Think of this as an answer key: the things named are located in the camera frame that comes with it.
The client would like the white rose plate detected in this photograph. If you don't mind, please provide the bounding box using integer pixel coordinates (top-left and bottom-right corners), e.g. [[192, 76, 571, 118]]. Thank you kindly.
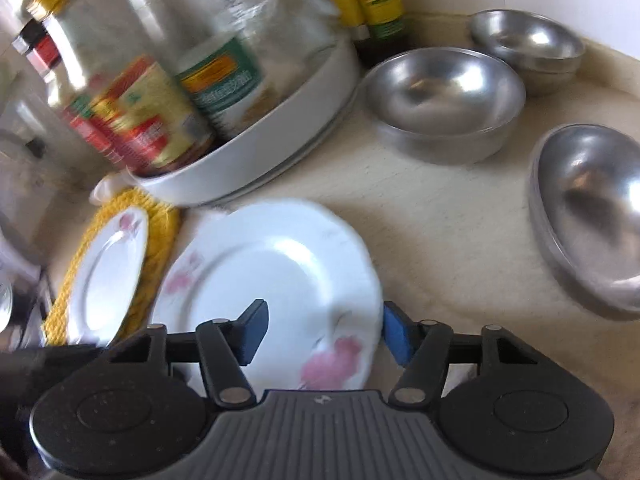
[[151, 200, 383, 393]]

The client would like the small white floral plate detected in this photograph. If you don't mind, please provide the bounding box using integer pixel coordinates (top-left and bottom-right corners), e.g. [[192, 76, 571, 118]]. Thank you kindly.
[[66, 207, 149, 347]]

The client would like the steel bowl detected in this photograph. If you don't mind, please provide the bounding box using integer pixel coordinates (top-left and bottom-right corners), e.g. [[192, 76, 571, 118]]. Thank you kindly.
[[468, 9, 586, 96], [527, 124, 639, 321], [359, 47, 526, 165]]

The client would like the yellow chenille mat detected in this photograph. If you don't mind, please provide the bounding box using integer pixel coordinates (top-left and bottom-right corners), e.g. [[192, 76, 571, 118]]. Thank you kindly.
[[41, 188, 182, 346]]

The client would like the white two-tier rotating rack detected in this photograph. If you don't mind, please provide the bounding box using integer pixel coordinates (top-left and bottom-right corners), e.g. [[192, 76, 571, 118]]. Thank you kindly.
[[129, 35, 360, 207]]

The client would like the white garlic bulb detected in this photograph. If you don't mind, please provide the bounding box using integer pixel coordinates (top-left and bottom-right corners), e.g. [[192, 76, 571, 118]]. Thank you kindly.
[[89, 171, 134, 206]]

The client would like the purple label clear bottle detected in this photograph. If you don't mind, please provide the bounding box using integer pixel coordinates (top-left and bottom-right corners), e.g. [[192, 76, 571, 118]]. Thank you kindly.
[[129, 0, 278, 140]]

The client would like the yellow cap vinegar bottle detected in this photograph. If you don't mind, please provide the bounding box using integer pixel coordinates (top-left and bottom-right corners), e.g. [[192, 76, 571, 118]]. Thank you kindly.
[[27, 0, 216, 177]]

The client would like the green yellow label sauce bottle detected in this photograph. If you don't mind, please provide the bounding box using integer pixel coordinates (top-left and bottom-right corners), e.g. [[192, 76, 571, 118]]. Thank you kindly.
[[332, 0, 410, 70]]

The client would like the red label soy sauce bottle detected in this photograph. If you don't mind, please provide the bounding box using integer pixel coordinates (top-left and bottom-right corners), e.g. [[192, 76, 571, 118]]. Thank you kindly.
[[13, 18, 124, 169]]

